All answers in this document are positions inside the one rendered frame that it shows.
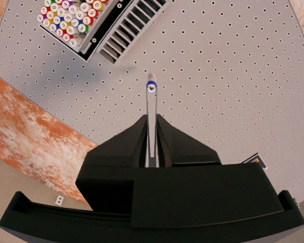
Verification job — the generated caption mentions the green vial cap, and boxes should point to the green vial cap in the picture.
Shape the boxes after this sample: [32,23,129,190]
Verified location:
[78,24,91,32]

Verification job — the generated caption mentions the white rack of colour-capped vials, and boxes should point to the white rack of colour-capped vials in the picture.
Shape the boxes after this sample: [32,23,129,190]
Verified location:
[39,0,119,52]

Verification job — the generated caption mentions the yellow vial cap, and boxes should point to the yellow vial cap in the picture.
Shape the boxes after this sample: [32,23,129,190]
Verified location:
[93,0,106,11]

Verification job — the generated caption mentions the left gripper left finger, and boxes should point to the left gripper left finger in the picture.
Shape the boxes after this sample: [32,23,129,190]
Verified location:
[82,114,147,167]

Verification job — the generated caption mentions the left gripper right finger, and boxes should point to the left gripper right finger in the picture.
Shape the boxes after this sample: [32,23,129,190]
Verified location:
[157,114,222,167]

